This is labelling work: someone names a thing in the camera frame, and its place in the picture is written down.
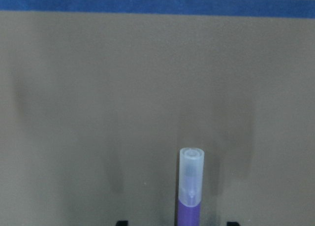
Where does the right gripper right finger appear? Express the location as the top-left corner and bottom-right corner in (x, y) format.
(226, 222), (240, 226)

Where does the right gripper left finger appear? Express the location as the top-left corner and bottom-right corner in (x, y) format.
(116, 220), (128, 226)

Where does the purple highlighter pen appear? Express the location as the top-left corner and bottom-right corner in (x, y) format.
(176, 147), (205, 226)

